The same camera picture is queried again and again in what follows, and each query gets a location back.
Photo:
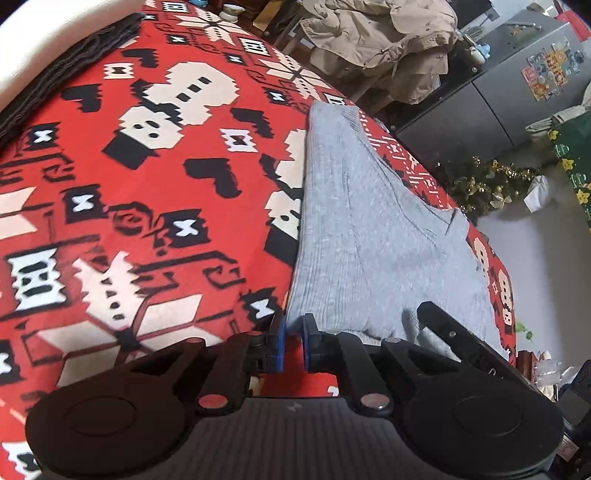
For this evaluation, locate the green printed cloth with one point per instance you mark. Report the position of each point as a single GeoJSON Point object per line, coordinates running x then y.
{"type": "Point", "coordinates": [575, 175]}

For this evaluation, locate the white crumpled bag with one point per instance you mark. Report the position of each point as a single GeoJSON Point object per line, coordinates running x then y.
{"type": "Point", "coordinates": [538, 194]}

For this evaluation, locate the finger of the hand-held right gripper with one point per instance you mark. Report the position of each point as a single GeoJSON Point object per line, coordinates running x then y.
{"type": "Point", "coordinates": [445, 327]}

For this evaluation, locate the small christmas tree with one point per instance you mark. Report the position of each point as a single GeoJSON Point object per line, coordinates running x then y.
{"type": "Point", "coordinates": [485, 184]}

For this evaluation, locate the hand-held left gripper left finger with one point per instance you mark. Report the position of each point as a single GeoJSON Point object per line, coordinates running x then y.
{"type": "Point", "coordinates": [280, 344]}

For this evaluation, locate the red patterned blanket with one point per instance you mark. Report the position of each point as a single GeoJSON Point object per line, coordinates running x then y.
{"type": "Point", "coordinates": [138, 184]}

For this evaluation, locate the grey knit shirt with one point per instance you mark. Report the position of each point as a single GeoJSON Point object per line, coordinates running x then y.
{"type": "Point", "coordinates": [369, 230]}

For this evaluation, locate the grey fridge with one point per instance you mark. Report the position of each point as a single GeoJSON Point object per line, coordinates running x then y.
{"type": "Point", "coordinates": [508, 92]}

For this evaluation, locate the beige jacket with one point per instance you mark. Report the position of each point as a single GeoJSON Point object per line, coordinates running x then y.
{"type": "Point", "coordinates": [378, 41]}

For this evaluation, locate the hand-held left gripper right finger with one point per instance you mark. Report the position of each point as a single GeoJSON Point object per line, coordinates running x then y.
{"type": "Point", "coordinates": [305, 344]}

